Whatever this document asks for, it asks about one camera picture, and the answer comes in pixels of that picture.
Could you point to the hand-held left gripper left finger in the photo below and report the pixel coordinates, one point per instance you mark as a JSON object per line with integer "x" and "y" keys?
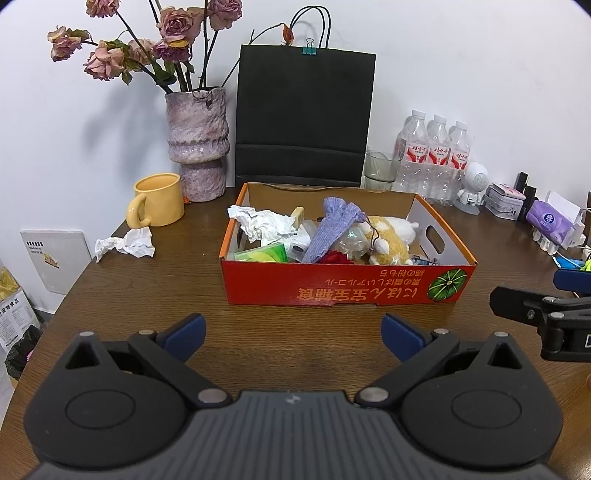
{"x": 184, "y": 334}

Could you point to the white plastic jar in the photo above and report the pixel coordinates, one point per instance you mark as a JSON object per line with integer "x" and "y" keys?
{"x": 298, "y": 244}

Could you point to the purple fabric pouch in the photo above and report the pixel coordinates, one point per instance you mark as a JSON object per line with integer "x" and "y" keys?
{"x": 330, "y": 221}

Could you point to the red cardboard box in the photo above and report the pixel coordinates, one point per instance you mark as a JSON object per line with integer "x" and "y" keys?
{"x": 268, "y": 284}

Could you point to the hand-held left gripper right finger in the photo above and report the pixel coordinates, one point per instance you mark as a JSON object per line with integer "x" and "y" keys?
{"x": 401, "y": 334}

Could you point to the red artificial rose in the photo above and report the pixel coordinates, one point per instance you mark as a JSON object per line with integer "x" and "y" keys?
{"x": 334, "y": 258}

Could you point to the white robot figurine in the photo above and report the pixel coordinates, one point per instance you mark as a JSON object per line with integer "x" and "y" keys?
{"x": 475, "y": 177}

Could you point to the small blue trinket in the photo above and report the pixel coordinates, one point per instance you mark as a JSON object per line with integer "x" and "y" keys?
{"x": 425, "y": 262}

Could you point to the white orange plush cat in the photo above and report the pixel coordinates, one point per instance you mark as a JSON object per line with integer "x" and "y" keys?
{"x": 392, "y": 237}

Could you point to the clear glass cup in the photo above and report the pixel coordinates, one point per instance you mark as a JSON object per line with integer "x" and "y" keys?
{"x": 381, "y": 173}

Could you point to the black trash bag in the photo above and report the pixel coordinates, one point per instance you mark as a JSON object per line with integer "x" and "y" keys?
{"x": 23, "y": 355}

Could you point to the yellow mug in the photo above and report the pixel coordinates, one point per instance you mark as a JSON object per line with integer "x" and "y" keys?
{"x": 161, "y": 201}

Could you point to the green binder clip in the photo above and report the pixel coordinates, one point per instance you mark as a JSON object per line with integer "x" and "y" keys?
{"x": 309, "y": 50}

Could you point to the purple tissue pack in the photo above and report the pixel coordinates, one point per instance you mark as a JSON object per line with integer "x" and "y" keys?
{"x": 549, "y": 221}

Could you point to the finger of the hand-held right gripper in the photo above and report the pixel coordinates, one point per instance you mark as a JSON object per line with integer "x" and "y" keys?
{"x": 575, "y": 282}
{"x": 521, "y": 307}

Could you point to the white tissue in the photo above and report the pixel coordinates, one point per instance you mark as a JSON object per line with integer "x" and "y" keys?
{"x": 261, "y": 224}
{"x": 134, "y": 242}

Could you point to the grey tin box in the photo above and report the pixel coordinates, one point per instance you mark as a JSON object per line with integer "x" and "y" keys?
{"x": 503, "y": 203}

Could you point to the dried pink rose bouquet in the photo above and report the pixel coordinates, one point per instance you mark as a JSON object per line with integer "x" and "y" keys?
{"x": 173, "y": 25}

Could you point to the yellow printed bag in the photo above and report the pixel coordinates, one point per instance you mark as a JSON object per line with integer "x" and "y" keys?
{"x": 16, "y": 309}

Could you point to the green packet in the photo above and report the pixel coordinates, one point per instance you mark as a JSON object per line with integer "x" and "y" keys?
{"x": 263, "y": 253}

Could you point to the white flat box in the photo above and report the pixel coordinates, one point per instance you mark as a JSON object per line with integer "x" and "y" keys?
{"x": 55, "y": 258}

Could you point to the clear plastic bag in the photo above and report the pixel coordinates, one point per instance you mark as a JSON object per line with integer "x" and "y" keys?
{"x": 353, "y": 242}

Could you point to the clear water bottle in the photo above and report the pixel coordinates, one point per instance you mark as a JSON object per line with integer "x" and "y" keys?
{"x": 437, "y": 157}
{"x": 459, "y": 161}
{"x": 411, "y": 152}

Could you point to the blue plastic item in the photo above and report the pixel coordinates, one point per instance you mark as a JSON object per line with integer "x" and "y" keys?
{"x": 570, "y": 262}

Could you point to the black paper bag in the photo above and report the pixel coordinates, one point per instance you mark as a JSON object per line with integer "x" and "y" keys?
{"x": 304, "y": 110}

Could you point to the purple ceramic vase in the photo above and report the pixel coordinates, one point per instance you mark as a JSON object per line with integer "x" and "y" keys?
{"x": 198, "y": 134}

